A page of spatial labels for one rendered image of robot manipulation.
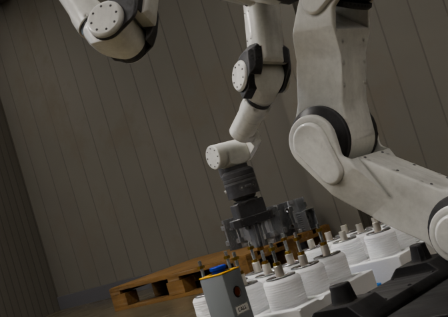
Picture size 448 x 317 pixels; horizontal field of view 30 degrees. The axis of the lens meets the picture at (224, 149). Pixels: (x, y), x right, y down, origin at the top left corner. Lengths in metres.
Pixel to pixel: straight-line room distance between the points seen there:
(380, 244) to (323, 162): 0.83
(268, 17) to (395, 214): 0.63
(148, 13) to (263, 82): 0.48
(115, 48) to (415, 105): 3.90
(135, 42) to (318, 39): 0.37
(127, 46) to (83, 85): 5.58
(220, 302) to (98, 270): 5.56
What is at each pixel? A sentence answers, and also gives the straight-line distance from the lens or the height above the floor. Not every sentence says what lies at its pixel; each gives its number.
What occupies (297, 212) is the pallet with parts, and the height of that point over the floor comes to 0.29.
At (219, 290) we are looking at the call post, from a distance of 1.93.
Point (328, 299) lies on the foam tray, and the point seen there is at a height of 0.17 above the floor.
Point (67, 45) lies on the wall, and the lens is 7.36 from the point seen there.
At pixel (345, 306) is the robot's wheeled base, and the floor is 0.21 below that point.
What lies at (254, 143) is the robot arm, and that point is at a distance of 2.20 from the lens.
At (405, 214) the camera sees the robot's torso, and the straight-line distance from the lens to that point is 1.69.
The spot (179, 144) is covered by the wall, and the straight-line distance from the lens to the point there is 6.55.
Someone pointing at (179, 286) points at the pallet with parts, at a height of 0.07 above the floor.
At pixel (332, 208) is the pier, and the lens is 5.59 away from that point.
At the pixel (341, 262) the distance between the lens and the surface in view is 2.25.
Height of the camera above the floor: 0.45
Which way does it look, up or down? 4 degrees up
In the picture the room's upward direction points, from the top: 17 degrees counter-clockwise
